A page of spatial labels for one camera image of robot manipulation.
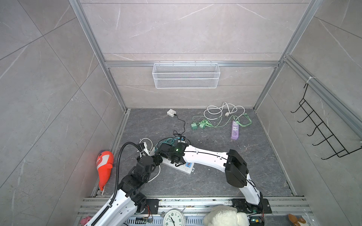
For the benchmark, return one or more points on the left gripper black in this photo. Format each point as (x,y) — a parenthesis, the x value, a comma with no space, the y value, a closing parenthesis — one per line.
(156,159)

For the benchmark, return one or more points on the white multicolour power strip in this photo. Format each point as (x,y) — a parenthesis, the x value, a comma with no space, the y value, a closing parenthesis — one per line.
(187,168)

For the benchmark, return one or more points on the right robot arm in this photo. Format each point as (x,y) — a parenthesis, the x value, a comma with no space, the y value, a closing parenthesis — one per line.
(231,163)

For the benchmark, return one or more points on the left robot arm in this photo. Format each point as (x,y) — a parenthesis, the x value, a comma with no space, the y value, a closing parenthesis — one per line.
(127,198)

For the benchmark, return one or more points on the green charger left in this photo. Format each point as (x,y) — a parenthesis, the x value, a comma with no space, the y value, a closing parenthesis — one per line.
(194,126)

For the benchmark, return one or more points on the red plush toy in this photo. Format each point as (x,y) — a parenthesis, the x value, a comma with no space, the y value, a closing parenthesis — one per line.
(104,165)

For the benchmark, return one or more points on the white square charger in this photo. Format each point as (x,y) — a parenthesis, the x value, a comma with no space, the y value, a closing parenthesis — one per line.
(171,113)

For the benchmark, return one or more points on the white analog clock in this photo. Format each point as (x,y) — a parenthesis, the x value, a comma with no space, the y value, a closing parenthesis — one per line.
(174,217)

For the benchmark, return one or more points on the pink plush toy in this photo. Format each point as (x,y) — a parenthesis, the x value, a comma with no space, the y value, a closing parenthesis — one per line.
(85,220)

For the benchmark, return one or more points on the purple power strip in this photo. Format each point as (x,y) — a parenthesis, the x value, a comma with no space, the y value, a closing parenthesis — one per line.
(235,130)

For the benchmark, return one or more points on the white plush toy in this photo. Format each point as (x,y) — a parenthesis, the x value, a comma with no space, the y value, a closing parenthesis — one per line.
(225,216)

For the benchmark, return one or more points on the brown plush toy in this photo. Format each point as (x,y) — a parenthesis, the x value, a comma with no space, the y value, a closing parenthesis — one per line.
(297,221)

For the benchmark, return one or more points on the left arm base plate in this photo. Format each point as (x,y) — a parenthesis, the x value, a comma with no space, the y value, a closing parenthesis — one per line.
(152,205)

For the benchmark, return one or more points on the white wire mesh basket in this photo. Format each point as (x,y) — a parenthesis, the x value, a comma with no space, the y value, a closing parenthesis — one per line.
(186,75)

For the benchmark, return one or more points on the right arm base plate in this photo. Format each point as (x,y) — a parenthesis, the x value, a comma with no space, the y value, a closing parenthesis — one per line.
(243,206)

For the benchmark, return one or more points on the black wire hook rack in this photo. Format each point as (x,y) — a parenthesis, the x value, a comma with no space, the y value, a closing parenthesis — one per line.
(320,126)

